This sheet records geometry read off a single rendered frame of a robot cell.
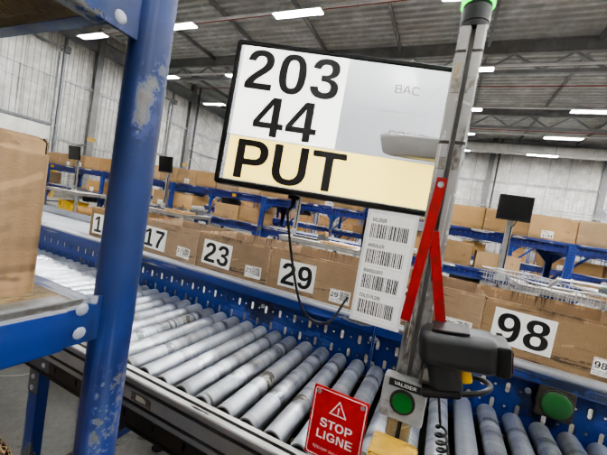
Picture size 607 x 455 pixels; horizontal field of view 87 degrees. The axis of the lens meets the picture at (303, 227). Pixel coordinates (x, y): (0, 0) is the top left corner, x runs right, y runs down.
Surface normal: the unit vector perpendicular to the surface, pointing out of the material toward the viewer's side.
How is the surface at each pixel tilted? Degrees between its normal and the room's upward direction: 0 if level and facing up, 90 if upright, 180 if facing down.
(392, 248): 90
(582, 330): 90
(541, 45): 90
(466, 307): 90
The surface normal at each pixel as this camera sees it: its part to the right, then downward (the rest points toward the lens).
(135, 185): 0.62, 0.15
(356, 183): -0.06, -0.03
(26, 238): 0.90, 0.18
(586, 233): -0.41, -0.02
